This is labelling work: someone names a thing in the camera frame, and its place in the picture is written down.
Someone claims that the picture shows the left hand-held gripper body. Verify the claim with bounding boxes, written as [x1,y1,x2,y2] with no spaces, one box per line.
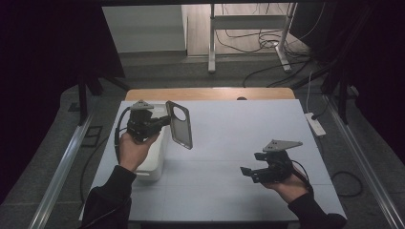
[126,99,161,143]

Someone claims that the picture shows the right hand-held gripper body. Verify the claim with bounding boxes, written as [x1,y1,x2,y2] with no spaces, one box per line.
[253,138,304,184]

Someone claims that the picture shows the translucent grey phone case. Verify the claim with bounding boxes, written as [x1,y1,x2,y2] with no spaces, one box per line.
[164,100,194,151]

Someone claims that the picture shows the white plastic container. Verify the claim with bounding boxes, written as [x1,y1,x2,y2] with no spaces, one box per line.
[135,103,172,183]

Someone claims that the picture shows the person's left hand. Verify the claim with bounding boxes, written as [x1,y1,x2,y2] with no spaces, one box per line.
[117,130,160,173]

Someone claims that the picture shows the person's right hand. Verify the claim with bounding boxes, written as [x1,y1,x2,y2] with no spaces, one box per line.
[262,172,310,205]

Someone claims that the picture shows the wooden table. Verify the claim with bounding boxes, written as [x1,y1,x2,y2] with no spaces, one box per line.
[124,87,297,102]

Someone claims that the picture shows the white power strip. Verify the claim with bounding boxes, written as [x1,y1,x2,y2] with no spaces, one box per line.
[304,112,327,138]

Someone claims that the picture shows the black stand legs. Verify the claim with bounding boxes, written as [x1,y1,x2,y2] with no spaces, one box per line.
[75,74,132,127]

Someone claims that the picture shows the black curtain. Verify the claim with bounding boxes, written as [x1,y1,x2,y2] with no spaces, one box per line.
[0,0,126,204]
[290,0,405,166]

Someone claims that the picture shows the white metal stand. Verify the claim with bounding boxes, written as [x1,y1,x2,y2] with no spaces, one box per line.
[207,2,299,74]

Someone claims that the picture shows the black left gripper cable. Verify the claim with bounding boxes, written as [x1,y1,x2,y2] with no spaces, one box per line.
[78,106,132,209]

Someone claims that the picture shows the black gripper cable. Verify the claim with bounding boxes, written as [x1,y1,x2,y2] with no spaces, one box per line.
[289,158,315,196]
[78,106,132,209]

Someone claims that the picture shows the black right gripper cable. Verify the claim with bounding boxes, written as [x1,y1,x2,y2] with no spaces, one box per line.
[289,158,315,196]

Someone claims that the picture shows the black rectangular floor frame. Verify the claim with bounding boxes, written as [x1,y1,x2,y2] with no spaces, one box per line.
[80,125,104,149]

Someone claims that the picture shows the black floor cable loop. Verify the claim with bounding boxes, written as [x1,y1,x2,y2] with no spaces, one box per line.
[330,171,364,198]

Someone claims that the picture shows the aluminium rail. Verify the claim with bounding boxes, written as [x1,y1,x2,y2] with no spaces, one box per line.
[28,113,95,229]
[322,94,405,229]

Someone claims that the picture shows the long black floor cable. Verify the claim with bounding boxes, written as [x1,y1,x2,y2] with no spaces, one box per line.
[242,58,311,89]

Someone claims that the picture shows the tangle of black cables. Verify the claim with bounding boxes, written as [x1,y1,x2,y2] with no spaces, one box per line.
[215,2,328,60]

